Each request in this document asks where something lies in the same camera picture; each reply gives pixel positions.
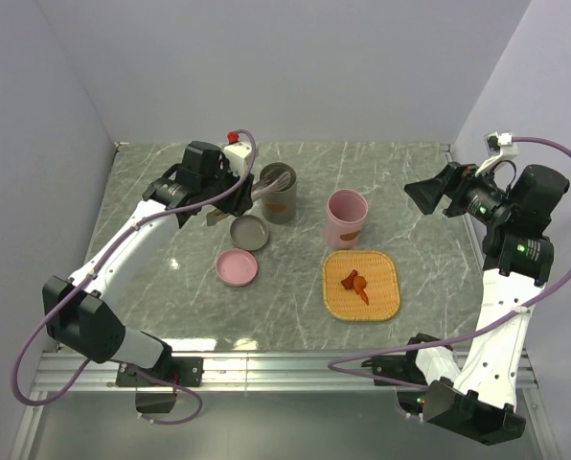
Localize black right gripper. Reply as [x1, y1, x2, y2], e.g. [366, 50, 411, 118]
[404, 158, 514, 226]

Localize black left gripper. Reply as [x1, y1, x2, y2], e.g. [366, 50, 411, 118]
[201, 159, 255, 217]

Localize metal serving tongs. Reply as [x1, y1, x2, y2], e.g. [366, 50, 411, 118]
[206, 167, 292, 227]

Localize orange chicken wing piece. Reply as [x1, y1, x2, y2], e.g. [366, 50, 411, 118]
[353, 275, 370, 305]

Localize red food piece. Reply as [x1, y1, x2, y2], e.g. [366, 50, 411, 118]
[341, 270, 358, 290]

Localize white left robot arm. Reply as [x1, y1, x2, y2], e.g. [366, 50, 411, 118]
[42, 131, 258, 385]

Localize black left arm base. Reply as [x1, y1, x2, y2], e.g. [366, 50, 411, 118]
[115, 356, 204, 416]

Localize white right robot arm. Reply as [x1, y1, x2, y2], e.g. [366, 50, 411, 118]
[401, 162, 569, 446]

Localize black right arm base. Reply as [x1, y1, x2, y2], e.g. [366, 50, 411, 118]
[361, 356, 428, 421]

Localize grey round lid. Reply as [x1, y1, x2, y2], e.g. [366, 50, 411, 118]
[229, 215, 269, 252]

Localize grey cylindrical canister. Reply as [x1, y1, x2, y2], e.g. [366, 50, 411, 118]
[260, 162, 297, 224]

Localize pink round lid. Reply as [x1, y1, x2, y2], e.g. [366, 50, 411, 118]
[216, 248, 258, 288]

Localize pink cylindrical canister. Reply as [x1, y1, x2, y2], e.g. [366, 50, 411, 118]
[324, 189, 369, 250]

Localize woven bamboo tray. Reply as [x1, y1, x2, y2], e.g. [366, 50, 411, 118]
[322, 250, 400, 322]

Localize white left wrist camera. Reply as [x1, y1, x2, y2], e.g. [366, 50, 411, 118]
[222, 131, 253, 176]

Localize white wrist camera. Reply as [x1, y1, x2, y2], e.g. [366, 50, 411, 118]
[222, 131, 253, 176]
[475, 131, 518, 177]

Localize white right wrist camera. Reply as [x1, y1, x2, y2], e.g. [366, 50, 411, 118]
[475, 131, 518, 177]

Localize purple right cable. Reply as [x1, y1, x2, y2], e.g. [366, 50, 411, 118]
[327, 135, 571, 421]

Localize purple cable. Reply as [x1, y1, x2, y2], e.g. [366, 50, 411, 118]
[327, 135, 571, 421]
[10, 127, 258, 427]

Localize aluminium front rail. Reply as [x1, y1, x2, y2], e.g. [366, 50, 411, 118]
[11, 352, 560, 459]

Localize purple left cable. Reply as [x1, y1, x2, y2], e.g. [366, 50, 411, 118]
[10, 127, 258, 427]

